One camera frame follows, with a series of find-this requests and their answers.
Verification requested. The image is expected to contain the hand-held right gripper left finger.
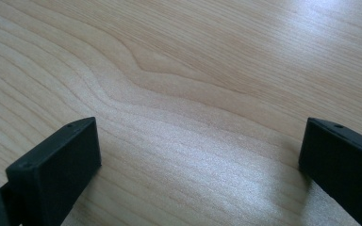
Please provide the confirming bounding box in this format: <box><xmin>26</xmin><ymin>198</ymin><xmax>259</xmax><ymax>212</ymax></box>
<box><xmin>0</xmin><ymin>117</ymin><xmax>102</xmax><ymax>226</ymax></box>

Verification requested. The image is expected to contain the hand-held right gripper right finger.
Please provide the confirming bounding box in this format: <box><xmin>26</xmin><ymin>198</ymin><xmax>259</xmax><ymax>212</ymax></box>
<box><xmin>298</xmin><ymin>117</ymin><xmax>362</xmax><ymax>226</ymax></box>

